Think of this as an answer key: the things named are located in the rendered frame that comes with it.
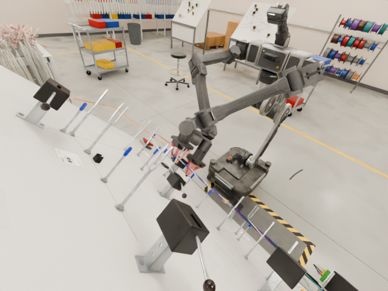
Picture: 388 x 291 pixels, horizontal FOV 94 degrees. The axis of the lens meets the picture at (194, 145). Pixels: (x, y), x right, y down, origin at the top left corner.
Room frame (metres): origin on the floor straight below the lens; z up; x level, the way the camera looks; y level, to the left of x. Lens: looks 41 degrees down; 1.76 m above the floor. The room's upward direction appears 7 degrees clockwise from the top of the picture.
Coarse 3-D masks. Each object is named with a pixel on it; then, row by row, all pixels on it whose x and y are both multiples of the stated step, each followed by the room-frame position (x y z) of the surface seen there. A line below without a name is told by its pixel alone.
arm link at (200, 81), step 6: (204, 66) 1.05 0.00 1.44; (204, 72) 1.02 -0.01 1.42; (198, 78) 1.00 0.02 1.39; (204, 78) 1.02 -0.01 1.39; (198, 84) 0.97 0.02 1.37; (204, 84) 0.99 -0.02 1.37; (198, 90) 0.95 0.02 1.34; (204, 90) 0.95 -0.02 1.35; (198, 96) 0.92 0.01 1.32; (204, 96) 0.92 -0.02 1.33; (198, 102) 0.91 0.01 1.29; (204, 102) 0.88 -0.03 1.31; (204, 108) 0.85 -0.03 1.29; (216, 126) 0.78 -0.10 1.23; (204, 132) 0.75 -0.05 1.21
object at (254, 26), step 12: (252, 12) 5.86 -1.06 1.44; (264, 12) 5.67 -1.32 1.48; (288, 12) 5.34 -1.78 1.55; (240, 24) 5.77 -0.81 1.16; (252, 24) 5.58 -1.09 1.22; (264, 24) 5.29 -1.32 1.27; (240, 36) 5.49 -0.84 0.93; (252, 36) 5.31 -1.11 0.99; (264, 36) 5.15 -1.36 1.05; (228, 48) 5.56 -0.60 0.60
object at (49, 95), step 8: (48, 80) 0.31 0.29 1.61; (40, 88) 0.29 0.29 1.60; (48, 88) 0.30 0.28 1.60; (56, 88) 0.30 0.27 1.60; (64, 88) 0.33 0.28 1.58; (40, 96) 0.28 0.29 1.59; (48, 96) 0.29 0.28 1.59; (56, 96) 0.30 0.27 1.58; (64, 96) 0.30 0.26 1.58; (40, 104) 0.25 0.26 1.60; (48, 104) 0.25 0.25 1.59; (56, 104) 0.29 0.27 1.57; (32, 112) 0.28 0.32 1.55; (40, 112) 0.28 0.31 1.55; (32, 120) 0.27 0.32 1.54
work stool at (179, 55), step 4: (176, 52) 4.23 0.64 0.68; (172, 56) 3.99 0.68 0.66; (176, 56) 3.97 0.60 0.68; (180, 56) 3.98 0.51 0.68; (184, 56) 4.05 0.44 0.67; (172, 80) 4.32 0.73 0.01; (176, 80) 4.15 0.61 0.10; (180, 80) 4.19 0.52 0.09; (184, 80) 4.34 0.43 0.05; (188, 84) 4.05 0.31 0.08; (176, 88) 3.84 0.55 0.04
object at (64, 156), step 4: (56, 148) 0.23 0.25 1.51; (56, 152) 0.22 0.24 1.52; (60, 152) 0.22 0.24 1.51; (64, 152) 0.23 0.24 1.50; (68, 152) 0.24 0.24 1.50; (72, 152) 0.25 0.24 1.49; (60, 156) 0.21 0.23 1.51; (64, 156) 0.22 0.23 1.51; (68, 156) 0.22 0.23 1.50; (72, 156) 0.23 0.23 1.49; (76, 156) 0.24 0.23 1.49; (60, 160) 0.20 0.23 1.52; (64, 160) 0.21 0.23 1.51; (68, 160) 0.21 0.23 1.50; (72, 160) 0.22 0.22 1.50; (76, 160) 0.23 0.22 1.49; (80, 160) 0.23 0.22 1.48; (72, 164) 0.21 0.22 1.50; (76, 164) 0.21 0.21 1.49; (80, 164) 0.22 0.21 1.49
